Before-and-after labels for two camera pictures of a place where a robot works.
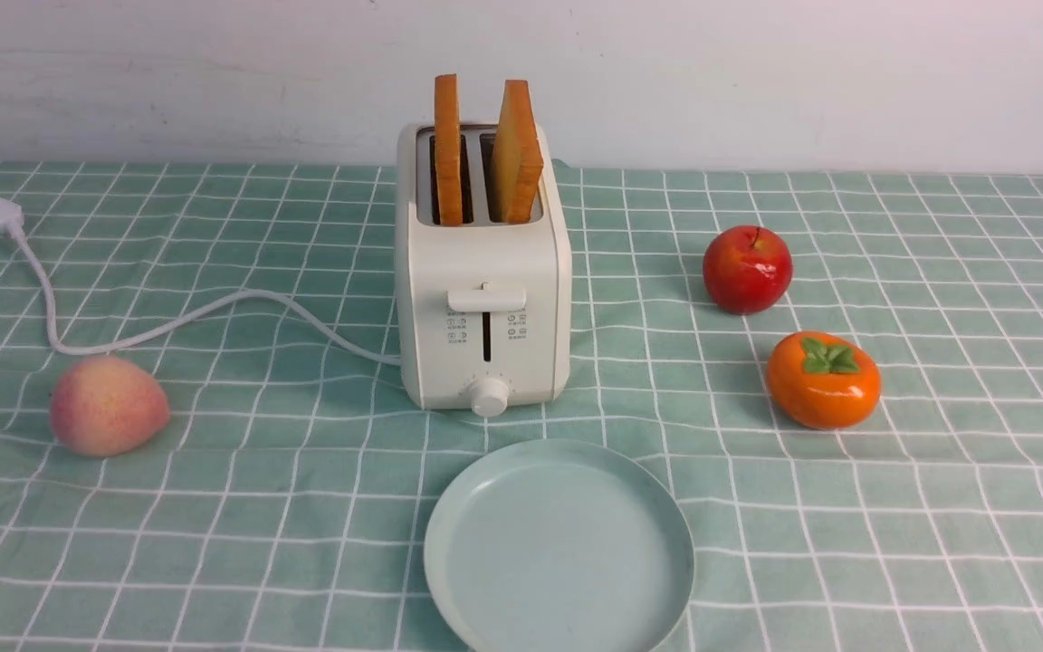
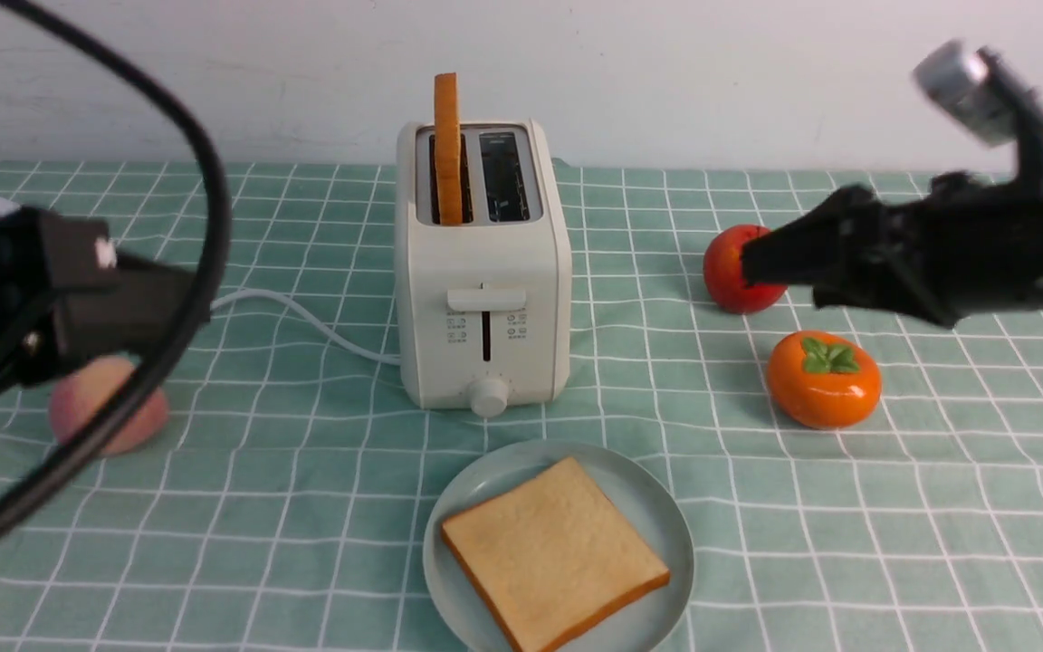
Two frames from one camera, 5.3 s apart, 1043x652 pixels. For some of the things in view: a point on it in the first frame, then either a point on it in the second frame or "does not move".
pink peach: (106, 407) does not move
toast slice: (448, 152) does not move
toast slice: (517, 162) to (549, 554)
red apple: (747, 269) does not move
